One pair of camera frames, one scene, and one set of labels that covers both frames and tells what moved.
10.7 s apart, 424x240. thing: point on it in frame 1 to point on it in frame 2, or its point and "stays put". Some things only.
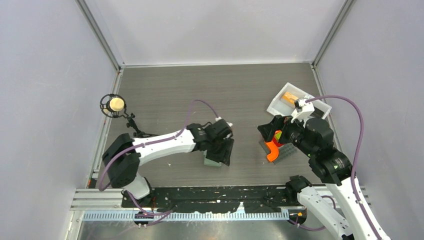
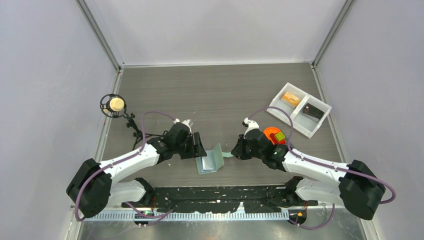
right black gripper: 280,122 to 238,151
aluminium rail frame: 106,204 stays put
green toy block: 278,135 stays put
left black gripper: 223,156 to 196,149
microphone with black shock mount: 114,106 stays put
